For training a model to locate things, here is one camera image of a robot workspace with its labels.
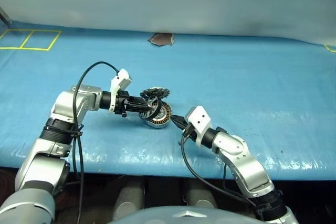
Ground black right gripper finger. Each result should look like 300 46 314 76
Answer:
171 114 188 126
174 120 188 131

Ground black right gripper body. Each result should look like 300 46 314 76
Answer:
180 123 197 143

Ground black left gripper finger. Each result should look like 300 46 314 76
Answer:
128 104 153 113
128 97 153 108

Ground grey robot torso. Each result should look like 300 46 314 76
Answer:
109 206 266 224

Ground brown torn cover patch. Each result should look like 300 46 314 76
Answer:
147 32 176 47

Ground silver motor stator copper windings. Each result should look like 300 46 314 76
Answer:
144 102 174 131

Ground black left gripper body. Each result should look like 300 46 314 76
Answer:
114 91 131 119

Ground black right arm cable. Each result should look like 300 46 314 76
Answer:
180 129 264 216

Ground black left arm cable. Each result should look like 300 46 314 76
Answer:
73 61 120 224

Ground yellow tape double square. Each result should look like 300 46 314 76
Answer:
0 29 62 51

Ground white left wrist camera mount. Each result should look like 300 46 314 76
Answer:
109 68 133 115

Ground dark brown rounded shape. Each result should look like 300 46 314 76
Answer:
0 167 24 206

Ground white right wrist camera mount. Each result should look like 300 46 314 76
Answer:
184 105 213 148

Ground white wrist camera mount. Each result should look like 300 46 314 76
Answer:
109 68 133 115
184 105 213 148

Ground finned black motor rotor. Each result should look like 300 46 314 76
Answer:
138 87 172 120

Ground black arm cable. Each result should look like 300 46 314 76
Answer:
180 129 264 216
73 61 120 224

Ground grey metal bar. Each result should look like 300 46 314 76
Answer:
0 5 13 27

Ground blue plastic table cover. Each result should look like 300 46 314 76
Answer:
0 19 336 183

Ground grey rounded robot leg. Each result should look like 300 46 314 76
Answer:
113 177 146 221
183 178 219 209

